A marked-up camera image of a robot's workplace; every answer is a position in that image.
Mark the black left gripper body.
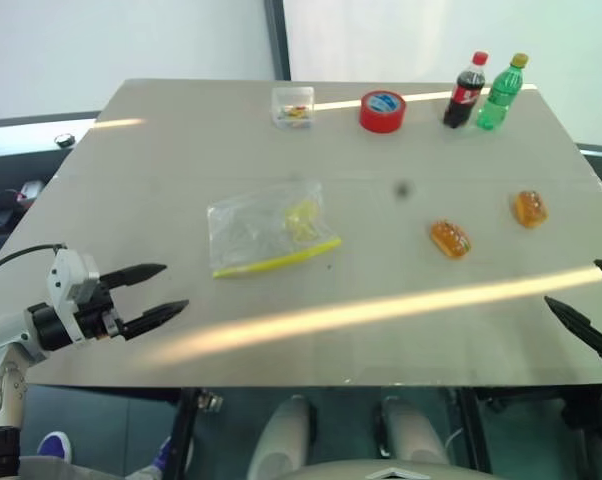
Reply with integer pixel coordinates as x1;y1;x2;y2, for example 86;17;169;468
72;278;128;344

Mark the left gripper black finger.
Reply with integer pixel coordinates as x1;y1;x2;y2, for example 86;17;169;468
99;262;169;292
119;298;191;343

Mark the orange toy bread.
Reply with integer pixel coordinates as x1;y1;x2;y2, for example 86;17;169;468
429;218;473;261
511;189;550;230

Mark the clear yellow zip plastic bag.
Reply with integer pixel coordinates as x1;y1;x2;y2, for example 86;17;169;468
205;180;343;280

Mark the black table leg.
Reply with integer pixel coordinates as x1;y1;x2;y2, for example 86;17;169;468
164;387;203;480
454;387;493;475

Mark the blue shoe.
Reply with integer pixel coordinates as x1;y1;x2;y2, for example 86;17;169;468
36;431;74;464
152;436;176;472

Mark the dark side desk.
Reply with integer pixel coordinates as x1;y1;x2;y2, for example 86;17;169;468
0;115;100;244

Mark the green bottle yellow cap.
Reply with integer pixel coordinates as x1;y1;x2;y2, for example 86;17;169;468
475;52;530;132

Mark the cola bottle red cap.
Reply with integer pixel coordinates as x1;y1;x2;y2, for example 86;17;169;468
442;50;490;130

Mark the clear plastic box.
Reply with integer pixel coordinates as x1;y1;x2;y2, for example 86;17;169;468
271;86;316;132

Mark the red tape roll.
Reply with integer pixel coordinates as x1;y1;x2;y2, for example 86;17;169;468
358;90;407;135

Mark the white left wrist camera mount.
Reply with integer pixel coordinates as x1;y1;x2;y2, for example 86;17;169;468
46;247;102;346

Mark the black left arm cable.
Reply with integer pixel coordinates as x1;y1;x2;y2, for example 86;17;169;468
0;242;67;282

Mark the dark window frame post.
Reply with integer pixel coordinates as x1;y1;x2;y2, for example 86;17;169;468
263;0;293;82

